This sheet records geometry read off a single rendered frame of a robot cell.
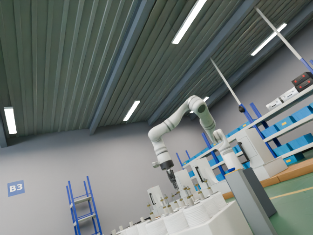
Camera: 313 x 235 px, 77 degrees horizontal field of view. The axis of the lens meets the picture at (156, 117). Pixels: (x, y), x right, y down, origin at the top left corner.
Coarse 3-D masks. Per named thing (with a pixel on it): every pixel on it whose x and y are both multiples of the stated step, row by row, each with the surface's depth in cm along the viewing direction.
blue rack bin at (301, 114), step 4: (304, 108) 449; (308, 108) 444; (312, 108) 454; (296, 112) 462; (300, 112) 456; (304, 112) 450; (308, 112) 444; (312, 112) 442; (296, 116) 464; (300, 116) 457; (304, 116) 451; (296, 120) 465
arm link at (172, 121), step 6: (192, 96) 120; (186, 102) 120; (180, 108) 120; (186, 108) 121; (174, 114) 118; (180, 114) 118; (168, 120) 116; (174, 120) 116; (180, 120) 119; (174, 126) 117
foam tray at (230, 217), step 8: (224, 208) 93; (232, 208) 97; (216, 216) 82; (224, 216) 87; (232, 216) 93; (240, 216) 99; (208, 224) 74; (216, 224) 78; (224, 224) 83; (232, 224) 88; (240, 224) 94; (184, 232) 79; (192, 232) 78; (200, 232) 76; (208, 232) 74; (216, 232) 75; (224, 232) 80; (232, 232) 85; (240, 232) 90; (248, 232) 96
